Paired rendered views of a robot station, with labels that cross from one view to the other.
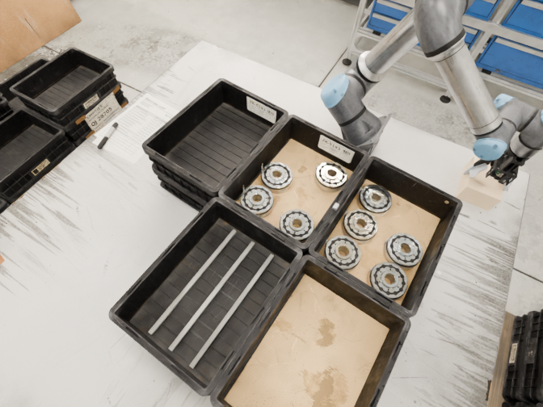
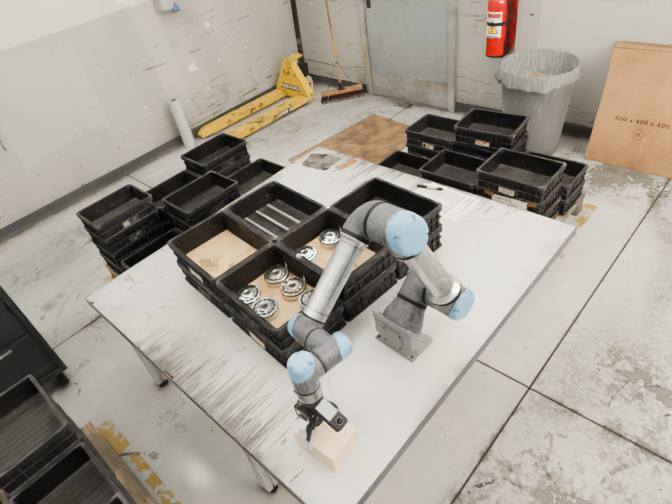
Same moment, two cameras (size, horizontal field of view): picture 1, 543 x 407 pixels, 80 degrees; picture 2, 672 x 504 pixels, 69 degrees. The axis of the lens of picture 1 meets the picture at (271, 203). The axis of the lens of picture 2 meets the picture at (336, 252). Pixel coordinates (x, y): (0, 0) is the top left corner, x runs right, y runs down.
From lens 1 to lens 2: 1.94 m
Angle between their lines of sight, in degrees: 67
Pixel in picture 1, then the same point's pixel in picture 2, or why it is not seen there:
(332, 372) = (215, 267)
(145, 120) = (446, 203)
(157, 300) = (283, 206)
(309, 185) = not seen: hidden behind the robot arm
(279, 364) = (230, 248)
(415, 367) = (203, 336)
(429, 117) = not seen: outside the picture
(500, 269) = (237, 424)
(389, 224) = (290, 311)
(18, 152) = (464, 177)
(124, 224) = not seen: hidden behind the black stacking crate
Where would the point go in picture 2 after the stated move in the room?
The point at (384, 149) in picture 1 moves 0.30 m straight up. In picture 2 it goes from (398, 363) to (391, 305)
